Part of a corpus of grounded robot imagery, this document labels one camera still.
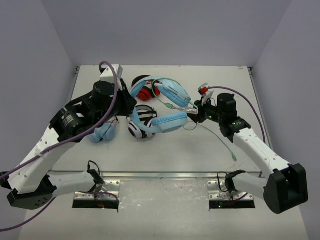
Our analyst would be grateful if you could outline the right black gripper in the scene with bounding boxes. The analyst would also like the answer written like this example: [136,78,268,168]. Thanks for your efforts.
[185,96,224,124]

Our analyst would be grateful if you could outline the light blue headphones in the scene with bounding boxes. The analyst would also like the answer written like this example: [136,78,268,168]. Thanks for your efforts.
[128,76,198,134]

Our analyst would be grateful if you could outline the green headphone cable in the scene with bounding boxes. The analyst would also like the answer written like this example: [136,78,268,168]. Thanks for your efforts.
[151,78,238,162]

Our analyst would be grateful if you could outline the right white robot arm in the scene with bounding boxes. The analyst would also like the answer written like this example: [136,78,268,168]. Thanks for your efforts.
[192,93,309,214]

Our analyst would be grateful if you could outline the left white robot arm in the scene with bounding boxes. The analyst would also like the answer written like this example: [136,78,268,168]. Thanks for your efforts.
[0,78,137,210]

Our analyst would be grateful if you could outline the pink cat ear headphones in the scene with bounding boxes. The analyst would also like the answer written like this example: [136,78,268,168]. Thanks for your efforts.
[86,119,119,143]

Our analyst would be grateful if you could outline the red headphones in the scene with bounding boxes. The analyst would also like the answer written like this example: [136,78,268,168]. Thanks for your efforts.
[131,75,161,102]

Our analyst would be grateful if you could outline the white black headphones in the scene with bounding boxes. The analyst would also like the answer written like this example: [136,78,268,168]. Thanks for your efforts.
[126,104,158,139]

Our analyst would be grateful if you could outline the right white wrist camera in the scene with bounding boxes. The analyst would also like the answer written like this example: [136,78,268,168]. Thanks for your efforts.
[198,83,214,106]

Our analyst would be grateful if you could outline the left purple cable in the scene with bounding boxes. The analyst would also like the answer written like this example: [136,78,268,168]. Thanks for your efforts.
[0,60,120,231]

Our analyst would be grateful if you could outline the metal table rail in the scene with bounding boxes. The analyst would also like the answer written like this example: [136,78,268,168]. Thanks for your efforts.
[101,171,224,180]

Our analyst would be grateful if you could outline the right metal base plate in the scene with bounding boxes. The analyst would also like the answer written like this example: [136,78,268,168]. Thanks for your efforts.
[207,179,254,201]

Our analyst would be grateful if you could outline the metal base plate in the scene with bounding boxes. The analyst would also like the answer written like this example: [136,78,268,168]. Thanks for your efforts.
[207,179,254,201]
[73,179,121,201]

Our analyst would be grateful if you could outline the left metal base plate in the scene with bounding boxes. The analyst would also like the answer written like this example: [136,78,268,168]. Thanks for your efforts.
[73,179,121,201]

